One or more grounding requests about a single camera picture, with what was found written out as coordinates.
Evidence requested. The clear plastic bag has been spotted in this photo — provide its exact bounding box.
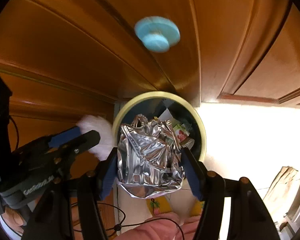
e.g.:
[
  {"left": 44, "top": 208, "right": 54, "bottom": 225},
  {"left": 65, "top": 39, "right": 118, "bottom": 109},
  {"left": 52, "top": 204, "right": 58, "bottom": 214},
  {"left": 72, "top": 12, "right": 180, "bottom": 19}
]
[{"left": 77, "top": 115, "right": 115, "bottom": 161}]

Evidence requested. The green pink snack wrapper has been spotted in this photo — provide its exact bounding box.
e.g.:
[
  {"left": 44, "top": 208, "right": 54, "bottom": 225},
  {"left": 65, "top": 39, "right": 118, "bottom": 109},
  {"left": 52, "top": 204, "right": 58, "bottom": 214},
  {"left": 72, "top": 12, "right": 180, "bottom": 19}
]
[{"left": 173, "top": 124, "right": 190, "bottom": 142}]

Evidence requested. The silver foil bag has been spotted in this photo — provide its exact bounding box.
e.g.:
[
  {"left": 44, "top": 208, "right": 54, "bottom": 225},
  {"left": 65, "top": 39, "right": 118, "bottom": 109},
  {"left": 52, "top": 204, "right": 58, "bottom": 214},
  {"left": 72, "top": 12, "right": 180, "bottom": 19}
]
[{"left": 117, "top": 114, "right": 185, "bottom": 199}]

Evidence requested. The small white box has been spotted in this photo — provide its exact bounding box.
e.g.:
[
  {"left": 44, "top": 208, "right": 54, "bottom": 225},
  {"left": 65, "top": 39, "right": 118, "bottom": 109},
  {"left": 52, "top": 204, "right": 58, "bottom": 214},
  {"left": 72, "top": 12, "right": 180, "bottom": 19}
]
[{"left": 158, "top": 108, "right": 173, "bottom": 122}]

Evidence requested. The round trash bin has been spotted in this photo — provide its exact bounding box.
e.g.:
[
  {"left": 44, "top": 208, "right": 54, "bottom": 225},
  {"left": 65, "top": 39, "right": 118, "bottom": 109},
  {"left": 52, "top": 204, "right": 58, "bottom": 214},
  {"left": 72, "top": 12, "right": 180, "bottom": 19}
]
[{"left": 113, "top": 91, "right": 206, "bottom": 161}]

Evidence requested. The person left hand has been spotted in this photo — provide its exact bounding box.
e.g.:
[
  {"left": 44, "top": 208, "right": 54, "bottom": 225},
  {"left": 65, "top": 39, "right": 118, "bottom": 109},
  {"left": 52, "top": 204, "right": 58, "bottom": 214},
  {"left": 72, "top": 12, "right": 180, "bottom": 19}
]
[{"left": 2, "top": 206, "right": 25, "bottom": 228}]

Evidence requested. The yellow slipper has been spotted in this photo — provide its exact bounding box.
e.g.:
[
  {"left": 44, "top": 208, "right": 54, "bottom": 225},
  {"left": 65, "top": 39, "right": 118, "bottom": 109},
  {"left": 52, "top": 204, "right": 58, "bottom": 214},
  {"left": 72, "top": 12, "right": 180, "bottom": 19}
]
[{"left": 146, "top": 196, "right": 172, "bottom": 216}]

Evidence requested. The wooden cabinet door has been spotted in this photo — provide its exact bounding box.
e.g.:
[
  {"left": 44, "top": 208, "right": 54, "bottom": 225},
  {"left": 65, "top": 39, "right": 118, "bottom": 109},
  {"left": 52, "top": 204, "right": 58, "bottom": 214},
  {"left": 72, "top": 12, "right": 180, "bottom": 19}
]
[{"left": 0, "top": 0, "right": 201, "bottom": 106}]

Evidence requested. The blue cabinet knob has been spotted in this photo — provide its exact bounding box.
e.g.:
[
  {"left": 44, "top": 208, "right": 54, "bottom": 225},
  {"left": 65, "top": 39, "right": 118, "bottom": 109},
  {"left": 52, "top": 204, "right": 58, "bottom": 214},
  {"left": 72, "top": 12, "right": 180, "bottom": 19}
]
[{"left": 134, "top": 16, "right": 180, "bottom": 53}]

